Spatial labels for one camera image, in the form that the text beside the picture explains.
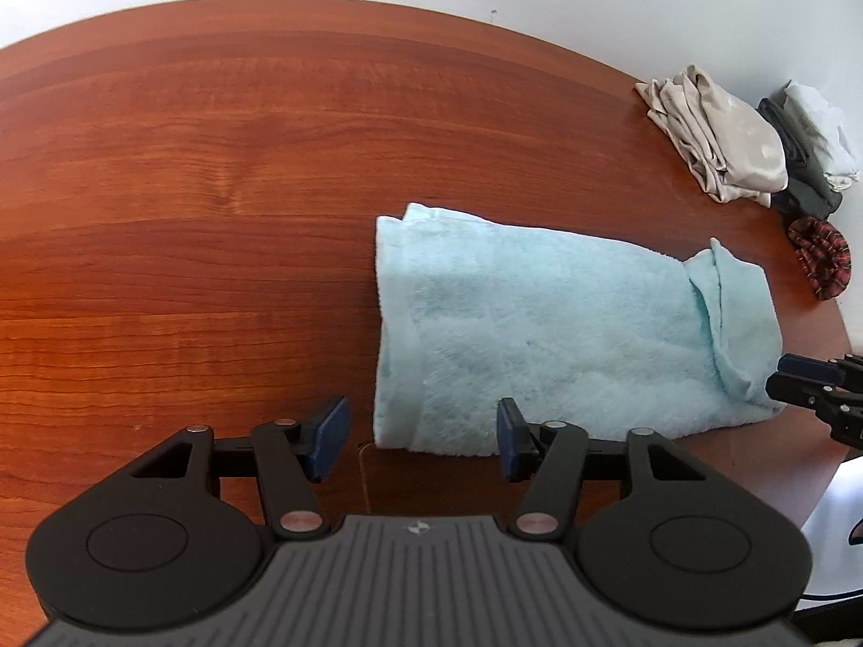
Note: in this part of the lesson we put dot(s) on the beige crumpled cloth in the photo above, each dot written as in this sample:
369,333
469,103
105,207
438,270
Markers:
721,141

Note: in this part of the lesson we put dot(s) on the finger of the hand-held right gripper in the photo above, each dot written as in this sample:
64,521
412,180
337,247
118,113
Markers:
809,366
819,404

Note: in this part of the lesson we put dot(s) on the red plaid cloth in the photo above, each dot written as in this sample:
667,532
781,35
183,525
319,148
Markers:
819,256

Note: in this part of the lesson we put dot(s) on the light blue towel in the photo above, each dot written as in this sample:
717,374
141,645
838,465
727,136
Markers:
539,337

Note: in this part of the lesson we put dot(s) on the pale white cloth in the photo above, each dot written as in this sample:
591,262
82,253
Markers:
826,128

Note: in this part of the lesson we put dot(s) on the dark green cloth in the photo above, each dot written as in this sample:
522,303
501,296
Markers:
802,175

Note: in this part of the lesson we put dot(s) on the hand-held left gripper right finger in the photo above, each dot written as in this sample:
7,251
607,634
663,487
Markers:
512,439

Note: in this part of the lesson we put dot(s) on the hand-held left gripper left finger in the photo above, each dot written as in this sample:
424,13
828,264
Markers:
330,438

